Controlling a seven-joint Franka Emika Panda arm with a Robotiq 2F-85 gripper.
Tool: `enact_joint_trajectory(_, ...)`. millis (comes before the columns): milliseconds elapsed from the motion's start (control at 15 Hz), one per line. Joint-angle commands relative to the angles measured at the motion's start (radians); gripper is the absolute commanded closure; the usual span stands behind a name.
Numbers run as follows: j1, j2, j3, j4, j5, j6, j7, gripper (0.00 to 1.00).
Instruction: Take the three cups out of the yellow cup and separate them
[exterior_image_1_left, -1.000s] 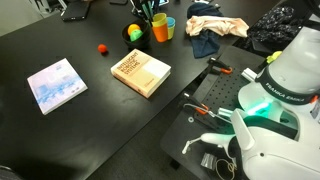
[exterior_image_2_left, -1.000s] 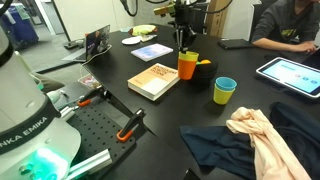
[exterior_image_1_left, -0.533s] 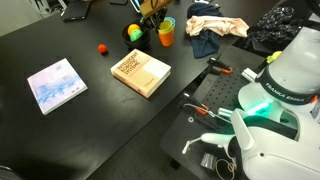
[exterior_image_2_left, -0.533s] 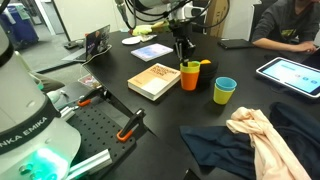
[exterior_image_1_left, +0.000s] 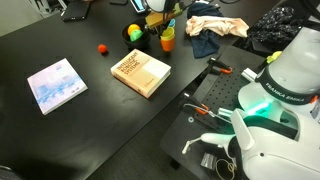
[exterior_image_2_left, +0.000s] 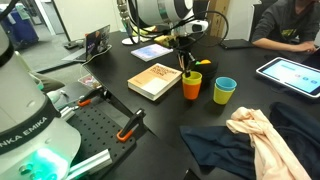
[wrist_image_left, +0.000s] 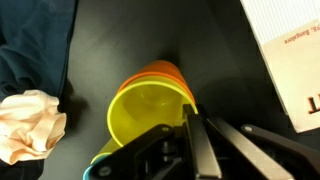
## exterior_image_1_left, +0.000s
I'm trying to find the white and blue book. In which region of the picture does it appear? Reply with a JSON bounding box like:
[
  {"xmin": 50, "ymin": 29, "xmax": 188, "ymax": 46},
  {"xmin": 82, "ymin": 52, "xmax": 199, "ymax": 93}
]
[{"xmin": 26, "ymin": 57, "xmax": 89, "ymax": 116}]

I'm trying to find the orange yellow ball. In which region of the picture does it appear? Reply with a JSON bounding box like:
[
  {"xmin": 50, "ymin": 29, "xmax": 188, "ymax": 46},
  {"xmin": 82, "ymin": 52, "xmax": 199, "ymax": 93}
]
[{"xmin": 127, "ymin": 23, "xmax": 142, "ymax": 37}]

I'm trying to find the tablet with lit screen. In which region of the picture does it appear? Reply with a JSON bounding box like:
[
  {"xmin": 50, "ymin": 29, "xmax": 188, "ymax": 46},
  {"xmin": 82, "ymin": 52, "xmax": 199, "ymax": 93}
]
[{"xmin": 129, "ymin": 0, "xmax": 148, "ymax": 14}]

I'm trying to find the peach cloth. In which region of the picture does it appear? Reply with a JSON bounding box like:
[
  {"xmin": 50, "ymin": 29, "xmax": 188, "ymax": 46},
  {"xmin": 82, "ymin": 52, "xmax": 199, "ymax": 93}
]
[{"xmin": 185, "ymin": 15, "xmax": 250, "ymax": 38}]

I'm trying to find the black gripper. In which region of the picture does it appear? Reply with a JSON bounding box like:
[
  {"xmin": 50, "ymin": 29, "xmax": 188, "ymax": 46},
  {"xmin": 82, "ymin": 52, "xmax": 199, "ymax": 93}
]
[{"xmin": 148, "ymin": 22, "xmax": 169, "ymax": 38}]

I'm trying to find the black speckled cloth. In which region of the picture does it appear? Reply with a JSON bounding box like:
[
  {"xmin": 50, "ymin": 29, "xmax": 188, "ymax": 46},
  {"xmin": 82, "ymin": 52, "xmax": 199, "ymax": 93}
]
[{"xmin": 248, "ymin": 5, "xmax": 304, "ymax": 51}]

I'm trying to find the thin grey wire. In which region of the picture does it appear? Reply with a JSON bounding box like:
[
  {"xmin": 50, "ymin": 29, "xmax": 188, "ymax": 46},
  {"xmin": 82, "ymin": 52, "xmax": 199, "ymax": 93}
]
[{"xmin": 183, "ymin": 103, "xmax": 232, "ymax": 125}]

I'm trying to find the green plastic toy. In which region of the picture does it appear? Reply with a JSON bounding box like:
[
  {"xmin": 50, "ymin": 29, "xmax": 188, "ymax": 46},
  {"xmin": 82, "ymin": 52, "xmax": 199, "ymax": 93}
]
[{"xmin": 129, "ymin": 29, "xmax": 144, "ymax": 43}]

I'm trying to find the black clamp with orange handle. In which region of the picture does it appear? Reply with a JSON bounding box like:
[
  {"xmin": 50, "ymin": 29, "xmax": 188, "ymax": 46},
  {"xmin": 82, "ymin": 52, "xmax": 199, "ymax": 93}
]
[
  {"xmin": 179, "ymin": 92, "xmax": 218, "ymax": 118},
  {"xmin": 199, "ymin": 57, "xmax": 234, "ymax": 81}
]

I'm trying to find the flat black device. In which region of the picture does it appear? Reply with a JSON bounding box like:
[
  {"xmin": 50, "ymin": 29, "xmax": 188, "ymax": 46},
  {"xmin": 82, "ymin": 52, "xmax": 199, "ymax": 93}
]
[{"xmin": 60, "ymin": 0, "xmax": 92, "ymax": 23}]

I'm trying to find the silver metal cylinder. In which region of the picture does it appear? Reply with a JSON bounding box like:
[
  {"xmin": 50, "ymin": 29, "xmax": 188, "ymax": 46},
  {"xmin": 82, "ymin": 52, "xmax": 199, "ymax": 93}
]
[{"xmin": 217, "ymin": 107, "xmax": 234, "ymax": 118}]

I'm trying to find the black bowl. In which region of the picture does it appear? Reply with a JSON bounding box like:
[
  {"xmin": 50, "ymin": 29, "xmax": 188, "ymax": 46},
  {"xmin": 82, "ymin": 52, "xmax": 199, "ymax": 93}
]
[{"xmin": 121, "ymin": 17, "xmax": 152, "ymax": 51}]

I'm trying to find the tan rubber band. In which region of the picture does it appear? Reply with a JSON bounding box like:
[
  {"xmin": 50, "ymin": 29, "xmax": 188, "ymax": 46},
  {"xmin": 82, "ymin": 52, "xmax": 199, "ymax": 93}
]
[{"xmin": 214, "ymin": 157, "xmax": 238, "ymax": 180}]

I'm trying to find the yellow green small object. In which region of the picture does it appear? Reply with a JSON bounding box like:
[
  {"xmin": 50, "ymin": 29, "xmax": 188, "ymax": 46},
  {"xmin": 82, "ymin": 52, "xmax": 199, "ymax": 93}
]
[{"xmin": 265, "ymin": 50, "xmax": 283, "ymax": 65}]

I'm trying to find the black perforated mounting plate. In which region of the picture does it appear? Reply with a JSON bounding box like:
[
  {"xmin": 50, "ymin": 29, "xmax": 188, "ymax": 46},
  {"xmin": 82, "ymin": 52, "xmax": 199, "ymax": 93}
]
[{"xmin": 159, "ymin": 44, "xmax": 278, "ymax": 180}]

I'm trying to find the tan robotics textbook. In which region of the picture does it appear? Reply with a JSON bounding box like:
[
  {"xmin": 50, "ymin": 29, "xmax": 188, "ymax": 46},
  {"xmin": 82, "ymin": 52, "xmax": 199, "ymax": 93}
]
[{"xmin": 110, "ymin": 48, "xmax": 172, "ymax": 99}]

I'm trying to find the navy blue cloth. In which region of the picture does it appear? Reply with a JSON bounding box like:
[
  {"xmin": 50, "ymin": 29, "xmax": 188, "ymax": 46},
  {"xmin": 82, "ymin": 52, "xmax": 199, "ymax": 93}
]
[{"xmin": 186, "ymin": 2, "xmax": 225, "ymax": 59}]

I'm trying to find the white bracket block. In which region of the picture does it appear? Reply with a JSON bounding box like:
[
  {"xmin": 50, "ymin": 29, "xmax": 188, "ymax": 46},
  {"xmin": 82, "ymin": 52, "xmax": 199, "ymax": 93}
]
[{"xmin": 240, "ymin": 67, "xmax": 259, "ymax": 83}]

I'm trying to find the small red ball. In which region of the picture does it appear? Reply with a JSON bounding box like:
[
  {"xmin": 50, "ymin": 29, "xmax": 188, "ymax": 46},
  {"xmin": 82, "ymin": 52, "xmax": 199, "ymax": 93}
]
[{"xmin": 97, "ymin": 43, "xmax": 109, "ymax": 55}]

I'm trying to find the orange plastic cup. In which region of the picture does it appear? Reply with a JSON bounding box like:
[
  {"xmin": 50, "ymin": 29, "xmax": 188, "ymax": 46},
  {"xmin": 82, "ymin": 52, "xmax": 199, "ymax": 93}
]
[{"xmin": 160, "ymin": 34, "xmax": 176, "ymax": 53}]

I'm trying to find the small clear plastic bag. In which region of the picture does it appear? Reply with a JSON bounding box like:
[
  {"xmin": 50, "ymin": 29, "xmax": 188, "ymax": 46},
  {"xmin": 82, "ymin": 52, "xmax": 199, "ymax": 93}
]
[{"xmin": 200, "ymin": 152, "xmax": 216, "ymax": 169}]

